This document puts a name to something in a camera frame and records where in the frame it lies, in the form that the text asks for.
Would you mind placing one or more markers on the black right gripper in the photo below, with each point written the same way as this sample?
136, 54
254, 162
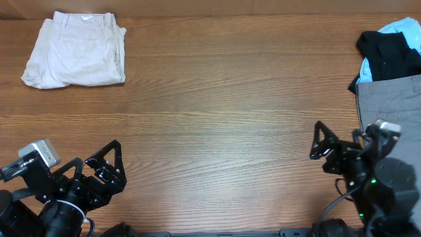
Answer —
329, 141

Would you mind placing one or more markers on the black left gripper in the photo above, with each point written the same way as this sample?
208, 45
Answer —
112, 182

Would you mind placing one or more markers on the beige shorts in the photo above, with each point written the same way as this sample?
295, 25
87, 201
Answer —
77, 49

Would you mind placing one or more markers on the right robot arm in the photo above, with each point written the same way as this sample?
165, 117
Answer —
382, 188

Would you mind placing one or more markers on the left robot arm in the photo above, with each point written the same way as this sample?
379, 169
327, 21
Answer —
56, 203

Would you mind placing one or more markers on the grey shorts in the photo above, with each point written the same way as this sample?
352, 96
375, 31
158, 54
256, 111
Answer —
397, 101

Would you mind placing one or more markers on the black garment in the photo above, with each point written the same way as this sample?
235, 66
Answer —
389, 55

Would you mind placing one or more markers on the light blue garment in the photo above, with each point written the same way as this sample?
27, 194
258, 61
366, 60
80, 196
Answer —
409, 27

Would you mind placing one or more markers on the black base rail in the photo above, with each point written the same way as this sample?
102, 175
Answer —
285, 232

